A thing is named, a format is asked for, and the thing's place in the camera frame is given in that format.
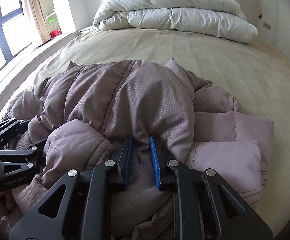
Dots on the beige bed with sheet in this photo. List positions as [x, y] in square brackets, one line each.
[256, 74]

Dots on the white folded duvet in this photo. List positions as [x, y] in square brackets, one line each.
[219, 18]

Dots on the green stool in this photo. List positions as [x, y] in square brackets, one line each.
[51, 25]

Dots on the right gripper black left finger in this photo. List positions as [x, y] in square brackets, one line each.
[78, 206]

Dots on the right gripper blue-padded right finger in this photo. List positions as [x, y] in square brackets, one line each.
[205, 206]

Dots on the white built-in shelf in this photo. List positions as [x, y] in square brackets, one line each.
[49, 11]

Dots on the mauve quilted puffer coat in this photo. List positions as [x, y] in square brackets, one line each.
[85, 113]

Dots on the wall power socket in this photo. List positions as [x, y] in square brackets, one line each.
[267, 26]

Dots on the beige curtain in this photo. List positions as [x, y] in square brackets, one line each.
[34, 17]

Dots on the red box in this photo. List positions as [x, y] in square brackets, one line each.
[55, 33]

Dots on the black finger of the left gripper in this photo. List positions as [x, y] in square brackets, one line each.
[12, 127]

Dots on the white nightstand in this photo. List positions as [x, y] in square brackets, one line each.
[88, 29]

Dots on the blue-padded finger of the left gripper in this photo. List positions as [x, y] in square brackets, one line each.
[34, 150]

